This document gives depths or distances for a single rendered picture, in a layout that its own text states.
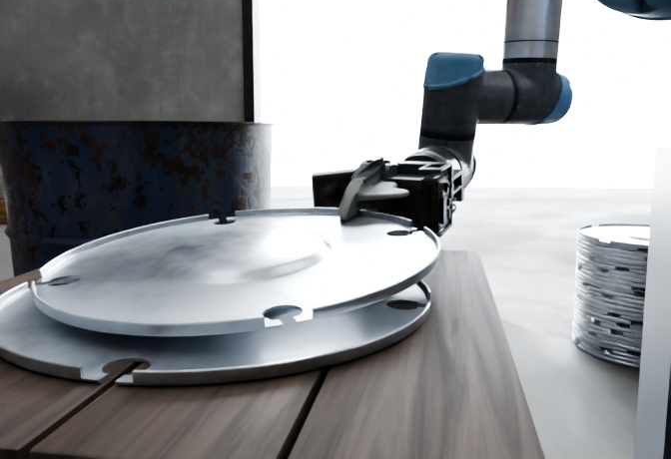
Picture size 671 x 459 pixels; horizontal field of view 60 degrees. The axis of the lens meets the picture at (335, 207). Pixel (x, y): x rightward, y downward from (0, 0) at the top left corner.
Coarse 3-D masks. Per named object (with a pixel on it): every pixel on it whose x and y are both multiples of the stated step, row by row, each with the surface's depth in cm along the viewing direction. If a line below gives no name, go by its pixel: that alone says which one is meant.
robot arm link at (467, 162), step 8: (424, 144) 76; (432, 144) 75; (440, 144) 75; (448, 144) 75; (456, 144) 75; (464, 144) 75; (472, 144) 76; (448, 152) 73; (456, 152) 75; (464, 152) 75; (472, 152) 77; (456, 160) 73; (464, 160) 76; (472, 160) 80; (464, 168) 75; (472, 168) 79; (464, 176) 75; (472, 176) 80; (464, 184) 76
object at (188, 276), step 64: (64, 256) 45; (128, 256) 45; (192, 256) 42; (256, 256) 41; (320, 256) 41; (384, 256) 41; (64, 320) 32; (128, 320) 32; (192, 320) 32; (256, 320) 30
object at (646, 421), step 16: (656, 160) 63; (656, 176) 63; (656, 192) 62; (656, 208) 62; (656, 224) 61; (656, 240) 61; (656, 256) 60; (656, 272) 60; (656, 288) 59; (656, 304) 59; (656, 320) 58; (656, 336) 58; (656, 352) 57; (640, 368) 67; (656, 368) 57; (640, 384) 67; (656, 384) 57; (640, 400) 66; (656, 400) 56; (640, 416) 65; (656, 416) 56; (640, 432) 65; (656, 432) 55; (640, 448) 64; (656, 448) 55
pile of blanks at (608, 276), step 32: (576, 256) 129; (608, 256) 117; (640, 256) 115; (576, 288) 131; (608, 288) 118; (640, 288) 115; (576, 320) 127; (608, 320) 118; (640, 320) 114; (608, 352) 118; (640, 352) 116
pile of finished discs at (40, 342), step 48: (0, 336) 32; (48, 336) 32; (96, 336) 32; (144, 336) 32; (192, 336) 32; (240, 336) 32; (288, 336) 32; (336, 336) 32; (384, 336) 31; (144, 384) 27; (192, 384) 27
